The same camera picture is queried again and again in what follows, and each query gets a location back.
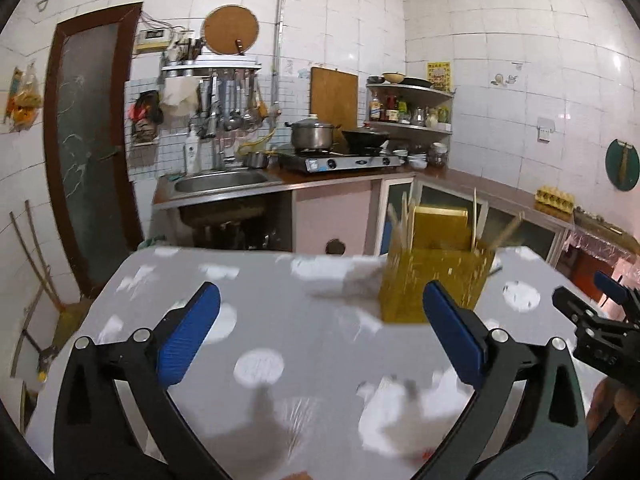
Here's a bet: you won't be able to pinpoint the person's right hand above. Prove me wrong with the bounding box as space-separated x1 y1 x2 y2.
586 375 633 439

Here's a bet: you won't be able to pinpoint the steel wall rack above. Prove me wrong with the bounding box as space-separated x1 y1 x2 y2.
159 59 264 79

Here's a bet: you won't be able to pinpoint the steel pot with lid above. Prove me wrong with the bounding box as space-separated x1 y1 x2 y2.
284 114 342 152

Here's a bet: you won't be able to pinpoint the yellow egg tray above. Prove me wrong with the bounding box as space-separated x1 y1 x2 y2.
535 184 576 211

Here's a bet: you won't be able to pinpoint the grey wall pipe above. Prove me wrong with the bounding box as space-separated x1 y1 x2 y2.
271 0 292 122

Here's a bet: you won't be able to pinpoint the row of condiment bottles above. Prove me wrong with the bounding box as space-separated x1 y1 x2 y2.
368 94 451 127

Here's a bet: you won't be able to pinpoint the row of hanging kitchen utensils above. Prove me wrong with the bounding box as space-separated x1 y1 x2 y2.
197 72 266 134

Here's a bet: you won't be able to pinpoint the black wok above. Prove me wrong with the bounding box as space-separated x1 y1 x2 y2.
341 127 391 154

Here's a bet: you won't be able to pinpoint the brown framed glass door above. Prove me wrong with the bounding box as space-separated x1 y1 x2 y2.
43 2 146 299

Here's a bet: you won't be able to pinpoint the yellow perforated utensil holder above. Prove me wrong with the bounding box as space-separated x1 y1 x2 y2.
379 204 497 324

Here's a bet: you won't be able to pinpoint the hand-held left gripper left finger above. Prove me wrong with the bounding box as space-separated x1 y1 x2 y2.
52 281 228 480

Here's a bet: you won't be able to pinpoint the steel gas stove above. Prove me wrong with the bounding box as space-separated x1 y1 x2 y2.
277 149 404 175

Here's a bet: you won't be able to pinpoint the steel corner shelf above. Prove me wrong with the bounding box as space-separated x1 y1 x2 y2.
365 82 455 135

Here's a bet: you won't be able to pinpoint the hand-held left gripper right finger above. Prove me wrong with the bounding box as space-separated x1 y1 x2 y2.
414 280 591 480

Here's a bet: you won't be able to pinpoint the white hanging cloth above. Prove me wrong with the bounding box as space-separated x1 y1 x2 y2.
160 77 197 111

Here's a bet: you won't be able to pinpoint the yellow wall poster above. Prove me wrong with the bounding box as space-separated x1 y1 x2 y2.
426 61 452 94

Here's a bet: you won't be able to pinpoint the steel faucet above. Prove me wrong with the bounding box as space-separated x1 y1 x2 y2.
214 110 237 171

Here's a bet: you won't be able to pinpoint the grey patterned tablecloth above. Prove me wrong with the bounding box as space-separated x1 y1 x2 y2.
25 245 617 480

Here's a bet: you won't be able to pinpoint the green round wall hanging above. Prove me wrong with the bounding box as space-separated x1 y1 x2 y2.
604 138 640 192

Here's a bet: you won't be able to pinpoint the beige electric box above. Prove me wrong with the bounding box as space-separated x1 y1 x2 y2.
135 27 174 54

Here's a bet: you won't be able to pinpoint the hanging plastic bags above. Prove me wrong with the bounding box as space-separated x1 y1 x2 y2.
4 64 44 129

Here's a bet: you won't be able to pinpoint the glass door base cabinets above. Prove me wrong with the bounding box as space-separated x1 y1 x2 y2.
372 179 572 267

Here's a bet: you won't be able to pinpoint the plastic covered wooden table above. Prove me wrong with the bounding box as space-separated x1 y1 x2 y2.
564 209 640 262

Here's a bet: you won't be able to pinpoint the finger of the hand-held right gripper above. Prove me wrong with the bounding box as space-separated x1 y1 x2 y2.
552 287 609 334
593 270 640 311

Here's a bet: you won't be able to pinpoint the rectangular wooden cutting board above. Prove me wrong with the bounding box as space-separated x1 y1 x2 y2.
309 66 360 131

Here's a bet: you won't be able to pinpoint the dark red kitchen counter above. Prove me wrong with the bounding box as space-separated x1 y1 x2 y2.
152 164 577 212

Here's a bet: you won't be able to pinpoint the steel sink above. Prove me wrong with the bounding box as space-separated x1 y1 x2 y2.
172 168 271 196

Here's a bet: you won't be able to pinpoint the red mesh bag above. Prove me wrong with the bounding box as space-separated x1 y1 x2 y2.
130 90 164 144

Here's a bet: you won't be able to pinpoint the steel cutlery holder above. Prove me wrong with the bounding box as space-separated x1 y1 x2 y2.
169 39 204 64

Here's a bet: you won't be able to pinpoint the pink cabinet front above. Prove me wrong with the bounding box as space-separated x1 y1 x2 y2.
292 182 376 257

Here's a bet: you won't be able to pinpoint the round wooden board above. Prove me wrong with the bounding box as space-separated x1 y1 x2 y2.
201 4 260 56

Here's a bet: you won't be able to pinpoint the white dish soap bottle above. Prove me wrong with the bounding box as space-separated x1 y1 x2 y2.
183 124 201 174

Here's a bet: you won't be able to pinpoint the stack of white bowls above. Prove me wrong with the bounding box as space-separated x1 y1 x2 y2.
392 148 429 170

